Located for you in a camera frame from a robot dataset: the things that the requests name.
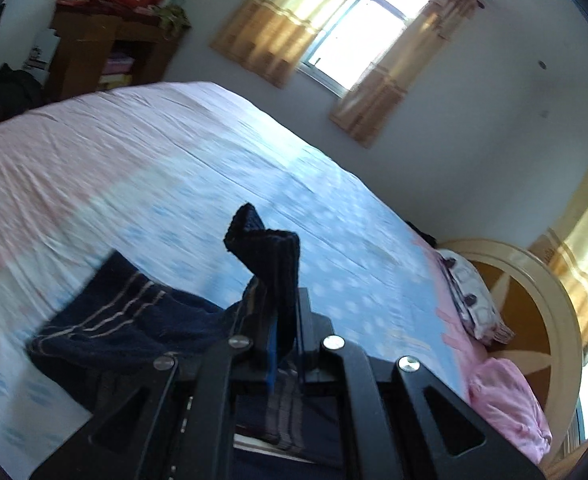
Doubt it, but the navy striped knit sweater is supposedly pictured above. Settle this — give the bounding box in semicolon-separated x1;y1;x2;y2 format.
26;201;345;467

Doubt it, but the pink pillow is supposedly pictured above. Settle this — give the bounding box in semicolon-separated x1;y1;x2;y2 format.
469;358;553;464

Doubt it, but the patterned white pillow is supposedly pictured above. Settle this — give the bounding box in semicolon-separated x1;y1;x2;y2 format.
436;249;514;347

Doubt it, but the cream wooden headboard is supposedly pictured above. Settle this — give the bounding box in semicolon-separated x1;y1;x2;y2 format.
440;238;584;468

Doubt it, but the pink blue bed sheet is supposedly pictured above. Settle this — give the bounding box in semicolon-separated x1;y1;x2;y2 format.
0;82;473;479

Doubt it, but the right tan curtain panel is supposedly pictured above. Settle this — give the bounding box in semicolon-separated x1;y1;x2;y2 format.
330;0;478;148

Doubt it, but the tan curtain panel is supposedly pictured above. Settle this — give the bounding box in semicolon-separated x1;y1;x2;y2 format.
330;0;478;148
210;0;348;88

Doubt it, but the brown wooden cabinet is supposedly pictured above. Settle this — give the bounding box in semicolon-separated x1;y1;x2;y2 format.
45;2;189;102

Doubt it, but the left tan curtain panel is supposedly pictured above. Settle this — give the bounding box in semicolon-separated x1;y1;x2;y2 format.
210;0;348;88

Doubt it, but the green plant on cabinet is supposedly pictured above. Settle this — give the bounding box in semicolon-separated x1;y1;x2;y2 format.
156;4;191;38

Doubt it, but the bright window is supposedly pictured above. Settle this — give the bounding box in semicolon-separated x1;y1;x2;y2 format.
300;0;428;96

